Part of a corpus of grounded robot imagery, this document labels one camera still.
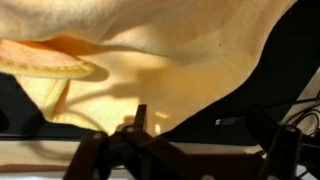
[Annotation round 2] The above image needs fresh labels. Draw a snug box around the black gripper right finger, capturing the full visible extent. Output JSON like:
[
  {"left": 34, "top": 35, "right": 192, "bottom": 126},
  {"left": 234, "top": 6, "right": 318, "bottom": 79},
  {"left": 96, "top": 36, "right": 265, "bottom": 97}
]
[{"left": 248, "top": 113, "right": 320, "bottom": 180}]

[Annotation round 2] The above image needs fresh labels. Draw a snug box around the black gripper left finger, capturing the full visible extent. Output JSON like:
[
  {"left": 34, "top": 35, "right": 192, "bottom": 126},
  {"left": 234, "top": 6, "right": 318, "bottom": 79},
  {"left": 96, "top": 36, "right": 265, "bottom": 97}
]
[{"left": 63, "top": 104, "right": 201, "bottom": 180}]

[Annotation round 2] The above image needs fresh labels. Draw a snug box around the black desk mat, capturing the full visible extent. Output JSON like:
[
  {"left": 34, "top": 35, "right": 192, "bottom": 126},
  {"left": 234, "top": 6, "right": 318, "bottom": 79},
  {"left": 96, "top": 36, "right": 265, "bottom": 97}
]
[{"left": 0, "top": 0, "right": 320, "bottom": 146}]

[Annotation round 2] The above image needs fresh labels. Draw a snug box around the black cable bundle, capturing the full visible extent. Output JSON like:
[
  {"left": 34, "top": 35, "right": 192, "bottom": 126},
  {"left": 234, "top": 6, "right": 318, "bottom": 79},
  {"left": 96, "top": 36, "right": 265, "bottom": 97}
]
[{"left": 283, "top": 96, "right": 320, "bottom": 136}]

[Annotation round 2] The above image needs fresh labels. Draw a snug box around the orange towel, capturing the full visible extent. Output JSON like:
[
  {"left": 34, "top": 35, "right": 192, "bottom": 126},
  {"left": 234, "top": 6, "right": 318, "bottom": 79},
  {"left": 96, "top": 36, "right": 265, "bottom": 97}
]
[{"left": 0, "top": 0, "right": 298, "bottom": 136}]

